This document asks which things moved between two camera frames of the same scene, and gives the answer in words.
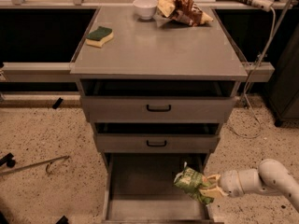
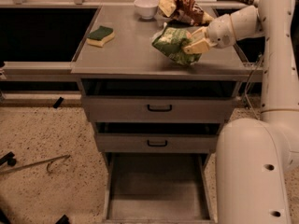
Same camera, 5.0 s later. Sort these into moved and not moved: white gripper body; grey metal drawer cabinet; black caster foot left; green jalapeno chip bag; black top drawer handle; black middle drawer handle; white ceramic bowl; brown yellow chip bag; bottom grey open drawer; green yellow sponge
Moved: white gripper body; green jalapeno chip bag
Not moved: bottom grey open drawer; black top drawer handle; brown yellow chip bag; black caster foot left; green yellow sponge; black middle drawer handle; white ceramic bowl; grey metal drawer cabinet
